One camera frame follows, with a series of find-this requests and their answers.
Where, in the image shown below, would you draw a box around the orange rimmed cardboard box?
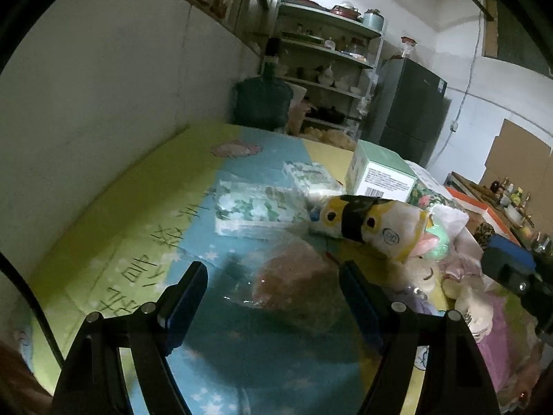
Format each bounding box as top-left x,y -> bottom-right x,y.
445,184 -> 519,243

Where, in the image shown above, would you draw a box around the dark window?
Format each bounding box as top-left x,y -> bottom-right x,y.
481,0 -> 553,74

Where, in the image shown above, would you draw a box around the dark refrigerator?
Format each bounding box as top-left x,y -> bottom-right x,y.
365,57 -> 450,169

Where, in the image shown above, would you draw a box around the brown cardboard sheets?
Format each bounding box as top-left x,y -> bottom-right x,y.
477,119 -> 553,186

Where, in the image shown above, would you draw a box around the large blue water jug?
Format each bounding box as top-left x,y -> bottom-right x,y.
231,38 -> 294,132

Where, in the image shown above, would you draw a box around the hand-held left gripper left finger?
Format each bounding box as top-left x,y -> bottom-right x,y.
52,261 -> 209,415

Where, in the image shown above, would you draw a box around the small floral tissue pack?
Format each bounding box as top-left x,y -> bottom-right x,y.
283,161 -> 346,202

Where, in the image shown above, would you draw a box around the red pot with glass lid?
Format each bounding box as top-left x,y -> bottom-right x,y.
330,2 -> 361,20

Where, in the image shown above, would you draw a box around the pink plush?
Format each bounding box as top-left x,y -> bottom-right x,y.
222,233 -> 346,312

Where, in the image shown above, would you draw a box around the pale yellow ruffled bundle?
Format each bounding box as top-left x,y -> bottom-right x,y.
302,125 -> 359,150

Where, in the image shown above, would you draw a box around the green plush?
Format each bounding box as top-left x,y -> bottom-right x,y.
415,207 -> 469,264

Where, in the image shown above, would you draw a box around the yellow white plush toy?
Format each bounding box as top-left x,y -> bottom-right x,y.
309,194 -> 433,264

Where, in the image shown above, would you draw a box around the floral print box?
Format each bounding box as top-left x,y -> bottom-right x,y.
406,162 -> 467,212

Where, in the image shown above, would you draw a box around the wooden kitchen counter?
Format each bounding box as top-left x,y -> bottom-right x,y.
449,172 -> 553,243

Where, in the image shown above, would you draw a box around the leopard print pouch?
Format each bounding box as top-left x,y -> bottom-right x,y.
475,222 -> 496,247

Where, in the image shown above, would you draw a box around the white wall cable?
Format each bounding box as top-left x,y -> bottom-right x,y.
436,0 -> 489,169

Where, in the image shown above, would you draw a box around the metal shelf rack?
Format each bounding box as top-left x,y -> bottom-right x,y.
270,0 -> 385,139

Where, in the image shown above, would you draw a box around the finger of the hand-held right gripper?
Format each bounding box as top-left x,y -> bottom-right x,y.
481,234 -> 553,312

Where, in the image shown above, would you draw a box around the mint green box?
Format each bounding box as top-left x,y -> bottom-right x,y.
346,139 -> 419,203

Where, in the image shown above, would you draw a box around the large floral tissue pack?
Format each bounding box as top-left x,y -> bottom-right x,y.
215,178 -> 312,239

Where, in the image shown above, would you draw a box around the row of condiment bottles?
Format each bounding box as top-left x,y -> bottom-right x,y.
490,176 -> 536,225

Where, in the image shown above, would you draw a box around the teal pot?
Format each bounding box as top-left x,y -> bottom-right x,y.
362,9 -> 385,31

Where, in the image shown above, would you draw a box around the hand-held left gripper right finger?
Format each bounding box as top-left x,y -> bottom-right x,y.
338,261 -> 502,415

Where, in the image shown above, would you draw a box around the purple soft toy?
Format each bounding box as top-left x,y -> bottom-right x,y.
397,285 -> 437,316

